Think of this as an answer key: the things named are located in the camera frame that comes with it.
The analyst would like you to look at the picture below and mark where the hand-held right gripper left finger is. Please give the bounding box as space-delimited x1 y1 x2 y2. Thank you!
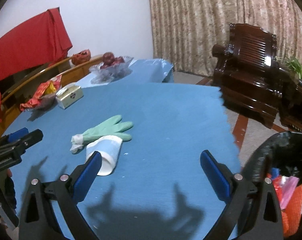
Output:
18 151 103 240

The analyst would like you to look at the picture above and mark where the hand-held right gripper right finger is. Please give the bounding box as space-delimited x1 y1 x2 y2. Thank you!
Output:
200 149 284 240

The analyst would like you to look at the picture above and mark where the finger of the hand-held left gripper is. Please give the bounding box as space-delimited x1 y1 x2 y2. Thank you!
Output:
0 127 30 148
6 129 44 157

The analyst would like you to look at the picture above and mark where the white and blue paper cup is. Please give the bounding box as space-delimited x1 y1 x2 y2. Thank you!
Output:
85 135 123 176

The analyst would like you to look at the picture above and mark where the black trash bag bin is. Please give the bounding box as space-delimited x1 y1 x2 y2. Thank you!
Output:
241 130 302 240

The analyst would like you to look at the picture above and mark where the glass snack dish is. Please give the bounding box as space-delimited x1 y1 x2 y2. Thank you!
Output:
29 94 57 111

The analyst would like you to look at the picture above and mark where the small white crumpled tissue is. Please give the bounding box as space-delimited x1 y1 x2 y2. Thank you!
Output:
70 134 85 153

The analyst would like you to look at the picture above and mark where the red snack packet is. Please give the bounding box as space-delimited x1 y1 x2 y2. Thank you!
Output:
19 76 63 112

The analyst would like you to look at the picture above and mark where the green rubber glove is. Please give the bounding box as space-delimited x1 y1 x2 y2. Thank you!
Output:
81 115 134 145

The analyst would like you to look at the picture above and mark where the television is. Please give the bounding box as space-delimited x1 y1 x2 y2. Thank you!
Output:
0 64 50 97

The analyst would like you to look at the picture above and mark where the white tissue box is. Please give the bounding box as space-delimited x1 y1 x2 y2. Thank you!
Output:
55 85 83 110

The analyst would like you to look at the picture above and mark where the pink wrapper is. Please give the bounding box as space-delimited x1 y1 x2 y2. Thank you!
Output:
281 176 300 207

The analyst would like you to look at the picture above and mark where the wooden cabinet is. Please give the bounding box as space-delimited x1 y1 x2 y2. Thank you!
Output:
0 54 104 140

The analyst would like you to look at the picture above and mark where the orange mesh net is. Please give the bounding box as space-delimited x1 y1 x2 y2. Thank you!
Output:
281 184 302 239

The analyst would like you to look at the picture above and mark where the red cloth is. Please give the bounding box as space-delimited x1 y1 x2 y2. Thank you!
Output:
0 8 73 123

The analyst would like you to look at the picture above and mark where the red mesh bag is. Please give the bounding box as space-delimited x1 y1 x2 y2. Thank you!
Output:
71 49 92 65

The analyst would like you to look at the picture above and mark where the glass fruit bowl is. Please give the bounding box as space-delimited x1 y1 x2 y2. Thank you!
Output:
89 55 134 84

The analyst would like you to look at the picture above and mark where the dark wooden armchair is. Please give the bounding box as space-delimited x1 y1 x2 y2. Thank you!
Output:
212 23 297 129

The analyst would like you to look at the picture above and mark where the dark wooden side table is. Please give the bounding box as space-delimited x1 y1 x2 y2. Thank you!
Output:
278 80 302 133

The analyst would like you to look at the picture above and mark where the blue plastic table cover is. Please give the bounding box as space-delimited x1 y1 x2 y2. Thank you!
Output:
77 58 174 88

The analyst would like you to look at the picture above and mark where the potted green plant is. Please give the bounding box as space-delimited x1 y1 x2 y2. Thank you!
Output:
282 56 302 85

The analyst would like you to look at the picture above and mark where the beige patterned curtain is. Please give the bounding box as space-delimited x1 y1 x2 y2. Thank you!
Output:
143 0 302 77

